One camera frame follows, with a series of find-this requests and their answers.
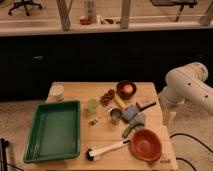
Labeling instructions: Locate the white black dish brush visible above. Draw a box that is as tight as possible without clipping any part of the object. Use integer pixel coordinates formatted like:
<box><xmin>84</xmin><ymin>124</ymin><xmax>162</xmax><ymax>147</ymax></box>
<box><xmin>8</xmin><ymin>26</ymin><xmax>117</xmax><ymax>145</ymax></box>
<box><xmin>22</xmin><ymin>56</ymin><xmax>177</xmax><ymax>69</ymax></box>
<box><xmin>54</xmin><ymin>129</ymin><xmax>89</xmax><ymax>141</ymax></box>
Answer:
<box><xmin>85</xmin><ymin>139</ymin><xmax>130</xmax><ymax>161</ymax></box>

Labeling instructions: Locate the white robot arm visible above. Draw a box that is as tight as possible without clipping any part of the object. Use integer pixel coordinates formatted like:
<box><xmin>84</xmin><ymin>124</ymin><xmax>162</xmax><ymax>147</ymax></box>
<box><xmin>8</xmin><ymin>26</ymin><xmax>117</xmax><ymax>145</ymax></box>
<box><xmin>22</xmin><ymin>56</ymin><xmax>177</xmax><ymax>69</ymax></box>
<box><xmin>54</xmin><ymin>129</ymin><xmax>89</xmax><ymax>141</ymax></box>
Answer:
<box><xmin>158</xmin><ymin>62</ymin><xmax>213</xmax><ymax>125</ymax></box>

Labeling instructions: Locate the small metal cup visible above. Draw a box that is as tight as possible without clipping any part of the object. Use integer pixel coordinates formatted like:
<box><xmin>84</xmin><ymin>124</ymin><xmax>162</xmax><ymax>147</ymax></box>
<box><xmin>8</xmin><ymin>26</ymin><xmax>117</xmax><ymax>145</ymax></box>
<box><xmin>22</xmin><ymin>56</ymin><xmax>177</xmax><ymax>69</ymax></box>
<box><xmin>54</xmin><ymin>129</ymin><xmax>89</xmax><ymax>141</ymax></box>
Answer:
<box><xmin>110</xmin><ymin>108</ymin><xmax>122</xmax><ymax>125</ymax></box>

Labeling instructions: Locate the small paint brush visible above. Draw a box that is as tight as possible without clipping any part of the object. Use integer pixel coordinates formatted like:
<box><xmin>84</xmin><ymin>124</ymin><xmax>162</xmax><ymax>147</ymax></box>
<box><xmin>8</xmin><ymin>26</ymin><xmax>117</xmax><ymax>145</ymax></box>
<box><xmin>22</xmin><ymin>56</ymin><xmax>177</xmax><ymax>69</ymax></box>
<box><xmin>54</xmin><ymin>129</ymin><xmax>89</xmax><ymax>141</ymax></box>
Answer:
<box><xmin>89</xmin><ymin>107</ymin><xmax>113</xmax><ymax>126</ymax></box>

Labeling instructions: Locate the green plastic cup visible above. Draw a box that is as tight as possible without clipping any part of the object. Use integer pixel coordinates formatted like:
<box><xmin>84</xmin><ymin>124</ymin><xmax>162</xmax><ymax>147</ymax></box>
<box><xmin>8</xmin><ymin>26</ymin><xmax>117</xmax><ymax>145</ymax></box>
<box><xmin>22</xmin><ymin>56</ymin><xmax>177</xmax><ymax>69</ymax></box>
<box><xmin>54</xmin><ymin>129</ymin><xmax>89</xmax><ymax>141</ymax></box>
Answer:
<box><xmin>87</xmin><ymin>99</ymin><xmax>99</xmax><ymax>114</ymax></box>

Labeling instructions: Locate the blue grey cloth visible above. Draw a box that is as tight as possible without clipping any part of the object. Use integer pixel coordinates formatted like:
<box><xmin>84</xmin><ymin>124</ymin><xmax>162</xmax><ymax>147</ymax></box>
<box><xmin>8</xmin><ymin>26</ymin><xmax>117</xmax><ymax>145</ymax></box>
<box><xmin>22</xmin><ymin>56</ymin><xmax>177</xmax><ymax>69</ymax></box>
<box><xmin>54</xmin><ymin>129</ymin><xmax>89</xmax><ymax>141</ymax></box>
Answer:
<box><xmin>122</xmin><ymin>105</ymin><xmax>145</xmax><ymax>125</ymax></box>

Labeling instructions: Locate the orange plastic bowl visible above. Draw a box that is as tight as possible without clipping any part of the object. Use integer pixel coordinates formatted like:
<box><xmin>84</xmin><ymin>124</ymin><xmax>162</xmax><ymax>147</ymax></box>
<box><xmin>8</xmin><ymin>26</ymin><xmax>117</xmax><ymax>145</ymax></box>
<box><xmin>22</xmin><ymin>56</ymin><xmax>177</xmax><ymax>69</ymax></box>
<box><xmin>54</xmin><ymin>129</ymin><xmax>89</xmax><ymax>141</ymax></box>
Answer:
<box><xmin>130</xmin><ymin>129</ymin><xmax>162</xmax><ymax>162</ymax></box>

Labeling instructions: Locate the peach toy fruit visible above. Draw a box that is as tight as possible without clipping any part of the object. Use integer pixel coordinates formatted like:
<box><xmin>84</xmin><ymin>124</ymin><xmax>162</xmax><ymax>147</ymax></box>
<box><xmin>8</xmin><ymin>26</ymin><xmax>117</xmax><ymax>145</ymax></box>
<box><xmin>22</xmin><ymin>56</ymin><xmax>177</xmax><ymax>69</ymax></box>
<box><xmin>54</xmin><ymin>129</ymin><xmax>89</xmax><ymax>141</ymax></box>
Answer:
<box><xmin>123</xmin><ymin>84</ymin><xmax>133</xmax><ymax>93</ymax></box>

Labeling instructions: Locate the yellow wooden rolling pin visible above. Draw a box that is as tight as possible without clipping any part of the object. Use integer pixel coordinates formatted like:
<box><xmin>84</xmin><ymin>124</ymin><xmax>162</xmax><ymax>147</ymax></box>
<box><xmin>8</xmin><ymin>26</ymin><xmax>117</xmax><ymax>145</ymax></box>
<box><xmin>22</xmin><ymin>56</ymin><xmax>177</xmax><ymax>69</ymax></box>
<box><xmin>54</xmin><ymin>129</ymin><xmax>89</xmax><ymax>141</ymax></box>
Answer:
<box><xmin>113</xmin><ymin>94</ymin><xmax>126</xmax><ymax>110</ymax></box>

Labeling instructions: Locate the dark brown bowl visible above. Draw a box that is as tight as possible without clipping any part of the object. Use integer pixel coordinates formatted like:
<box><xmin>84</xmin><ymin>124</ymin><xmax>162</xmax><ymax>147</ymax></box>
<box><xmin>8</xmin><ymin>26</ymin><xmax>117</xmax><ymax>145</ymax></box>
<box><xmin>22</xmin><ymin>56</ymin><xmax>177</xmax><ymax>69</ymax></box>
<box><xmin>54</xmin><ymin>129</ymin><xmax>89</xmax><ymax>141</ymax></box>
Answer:
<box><xmin>116</xmin><ymin>80</ymin><xmax>137</xmax><ymax>100</ymax></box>

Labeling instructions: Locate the brown grape bunch toy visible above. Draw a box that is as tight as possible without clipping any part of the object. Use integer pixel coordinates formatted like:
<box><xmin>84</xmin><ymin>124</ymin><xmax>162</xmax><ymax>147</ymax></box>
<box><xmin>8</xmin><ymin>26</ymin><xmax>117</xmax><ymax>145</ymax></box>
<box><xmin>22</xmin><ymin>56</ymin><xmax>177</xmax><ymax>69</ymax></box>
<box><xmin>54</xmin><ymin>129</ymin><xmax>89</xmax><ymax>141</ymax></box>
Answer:
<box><xmin>99</xmin><ymin>89</ymin><xmax>115</xmax><ymax>106</ymax></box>

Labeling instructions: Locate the green plastic tray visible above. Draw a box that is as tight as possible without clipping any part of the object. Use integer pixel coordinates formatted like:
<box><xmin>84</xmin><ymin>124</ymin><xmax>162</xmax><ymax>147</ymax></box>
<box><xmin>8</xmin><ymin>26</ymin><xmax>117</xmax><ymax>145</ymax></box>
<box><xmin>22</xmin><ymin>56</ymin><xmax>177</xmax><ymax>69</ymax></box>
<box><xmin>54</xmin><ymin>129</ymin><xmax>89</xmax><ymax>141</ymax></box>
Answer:
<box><xmin>23</xmin><ymin>100</ymin><xmax>81</xmax><ymax>163</ymax></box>

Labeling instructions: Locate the red bowl on shelf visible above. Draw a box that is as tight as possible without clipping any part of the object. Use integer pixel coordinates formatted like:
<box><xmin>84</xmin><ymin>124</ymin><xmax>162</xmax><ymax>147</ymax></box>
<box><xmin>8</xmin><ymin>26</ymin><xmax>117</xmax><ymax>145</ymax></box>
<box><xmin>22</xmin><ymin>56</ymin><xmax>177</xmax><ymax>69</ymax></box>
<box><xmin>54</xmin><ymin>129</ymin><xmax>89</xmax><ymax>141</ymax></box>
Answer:
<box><xmin>79</xmin><ymin>16</ymin><xmax>92</xmax><ymax>25</ymax></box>

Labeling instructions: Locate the white bottle on shelf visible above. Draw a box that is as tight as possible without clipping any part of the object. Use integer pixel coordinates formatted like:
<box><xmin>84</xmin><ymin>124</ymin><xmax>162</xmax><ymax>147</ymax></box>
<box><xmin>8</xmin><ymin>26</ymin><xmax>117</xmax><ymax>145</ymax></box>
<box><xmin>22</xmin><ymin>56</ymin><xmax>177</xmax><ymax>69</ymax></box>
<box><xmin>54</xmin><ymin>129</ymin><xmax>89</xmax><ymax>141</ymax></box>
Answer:
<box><xmin>84</xmin><ymin>0</ymin><xmax>97</xmax><ymax>23</ymax></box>

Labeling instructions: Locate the black stand bottom left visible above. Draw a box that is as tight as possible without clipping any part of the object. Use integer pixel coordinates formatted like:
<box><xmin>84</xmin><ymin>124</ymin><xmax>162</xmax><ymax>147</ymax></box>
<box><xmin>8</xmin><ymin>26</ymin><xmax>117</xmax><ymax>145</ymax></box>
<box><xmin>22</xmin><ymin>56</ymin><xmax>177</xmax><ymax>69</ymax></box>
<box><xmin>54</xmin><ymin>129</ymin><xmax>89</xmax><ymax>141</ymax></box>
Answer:
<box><xmin>0</xmin><ymin>138</ymin><xmax>9</xmax><ymax>171</ymax></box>

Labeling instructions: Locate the black floor cable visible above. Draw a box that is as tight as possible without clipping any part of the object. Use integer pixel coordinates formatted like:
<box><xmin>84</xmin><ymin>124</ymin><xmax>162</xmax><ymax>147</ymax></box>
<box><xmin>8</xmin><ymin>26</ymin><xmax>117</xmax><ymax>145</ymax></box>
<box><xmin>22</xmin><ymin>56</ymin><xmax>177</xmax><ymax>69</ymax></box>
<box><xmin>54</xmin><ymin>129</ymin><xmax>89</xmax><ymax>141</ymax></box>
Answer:
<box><xmin>169</xmin><ymin>132</ymin><xmax>213</xmax><ymax>171</ymax></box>

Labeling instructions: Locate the wooden block black handle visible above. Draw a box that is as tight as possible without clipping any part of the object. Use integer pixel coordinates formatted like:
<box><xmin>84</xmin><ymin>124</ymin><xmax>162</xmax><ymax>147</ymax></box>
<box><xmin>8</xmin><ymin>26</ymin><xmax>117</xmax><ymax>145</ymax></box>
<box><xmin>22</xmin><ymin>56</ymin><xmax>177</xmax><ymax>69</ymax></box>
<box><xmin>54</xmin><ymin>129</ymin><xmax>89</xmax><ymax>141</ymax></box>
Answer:
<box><xmin>136</xmin><ymin>100</ymin><xmax>156</xmax><ymax>111</ymax></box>

